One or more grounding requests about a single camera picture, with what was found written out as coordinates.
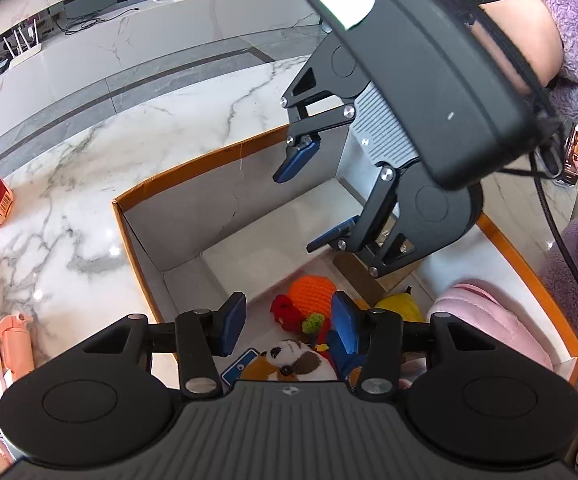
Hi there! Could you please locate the gold brown jewelry box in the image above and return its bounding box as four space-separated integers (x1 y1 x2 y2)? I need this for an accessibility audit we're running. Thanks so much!
332 252 420 307

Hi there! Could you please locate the orange red crochet toy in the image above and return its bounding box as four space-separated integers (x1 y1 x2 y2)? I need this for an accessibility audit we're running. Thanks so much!
269 275 337 344

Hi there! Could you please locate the yellow tape measure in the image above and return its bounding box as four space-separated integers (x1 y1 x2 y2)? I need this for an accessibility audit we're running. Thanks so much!
373 288 426 323

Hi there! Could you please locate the pink folding comb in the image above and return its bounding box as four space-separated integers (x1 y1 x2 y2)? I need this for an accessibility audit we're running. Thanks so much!
0 313 35 398

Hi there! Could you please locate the smartphone on stand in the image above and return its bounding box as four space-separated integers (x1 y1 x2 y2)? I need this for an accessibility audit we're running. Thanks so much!
562 125 578 185

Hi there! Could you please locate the pink pouch with carabiner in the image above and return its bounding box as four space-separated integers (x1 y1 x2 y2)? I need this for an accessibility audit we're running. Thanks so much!
427 282 553 370

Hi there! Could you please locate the black cable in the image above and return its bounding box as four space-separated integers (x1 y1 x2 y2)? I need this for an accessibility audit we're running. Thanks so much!
468 4 578 331

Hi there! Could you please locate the brown raccoon sailor plush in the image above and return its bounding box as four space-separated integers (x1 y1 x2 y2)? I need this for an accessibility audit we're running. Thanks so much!
221 330 366 387

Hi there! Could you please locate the white pink-striped plush toy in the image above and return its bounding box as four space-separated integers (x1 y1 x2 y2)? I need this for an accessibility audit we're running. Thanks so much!
399 352 427 389

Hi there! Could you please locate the orange cardboard storage box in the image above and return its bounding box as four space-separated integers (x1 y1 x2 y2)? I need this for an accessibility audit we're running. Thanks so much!
113 128 578 380

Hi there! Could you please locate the white rectangular box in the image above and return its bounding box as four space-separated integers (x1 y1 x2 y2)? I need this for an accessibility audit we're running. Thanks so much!
201 179 362 301

